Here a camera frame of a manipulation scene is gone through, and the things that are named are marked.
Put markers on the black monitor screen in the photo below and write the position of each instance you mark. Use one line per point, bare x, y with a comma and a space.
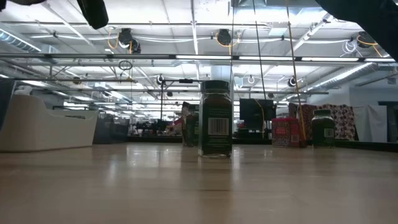
253, 113

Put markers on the small black ceiling reel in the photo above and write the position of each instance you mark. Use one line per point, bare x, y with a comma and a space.
292, 82
160, 80

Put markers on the floral patterned cloth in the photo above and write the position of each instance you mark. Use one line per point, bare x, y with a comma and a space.
345, 124

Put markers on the black table frame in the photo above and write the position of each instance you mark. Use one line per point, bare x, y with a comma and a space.
258, 140

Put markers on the person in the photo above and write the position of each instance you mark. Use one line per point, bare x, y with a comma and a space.
175, 126

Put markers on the long overhead light bar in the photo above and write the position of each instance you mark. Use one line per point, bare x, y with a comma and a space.
202, 57

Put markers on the silver ventilation duct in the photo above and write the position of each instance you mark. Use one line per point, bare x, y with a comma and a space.
342, 77
18, 42

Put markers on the green-lidded glass spice jar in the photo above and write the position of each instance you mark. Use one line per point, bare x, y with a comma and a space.
323, 130
193, 127
215, 124

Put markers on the white plastic bin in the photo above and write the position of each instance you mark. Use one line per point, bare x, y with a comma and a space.
46, 130

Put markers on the black stand frame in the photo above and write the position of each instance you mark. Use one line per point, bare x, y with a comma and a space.
186, 81

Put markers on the white cloth sheet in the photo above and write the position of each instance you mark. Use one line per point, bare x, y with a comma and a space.
370, 121

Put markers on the white round column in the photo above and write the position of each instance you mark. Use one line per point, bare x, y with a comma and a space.
222, 73

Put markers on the red-lidded spice tin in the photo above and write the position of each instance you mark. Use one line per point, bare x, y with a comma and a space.
285, 133

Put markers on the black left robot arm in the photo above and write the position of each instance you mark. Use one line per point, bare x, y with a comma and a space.
93, 14

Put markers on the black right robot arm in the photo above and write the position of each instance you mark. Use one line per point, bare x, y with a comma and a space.
373, 18

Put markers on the brown spice bottle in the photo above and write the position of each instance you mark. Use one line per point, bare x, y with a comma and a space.
184, 132

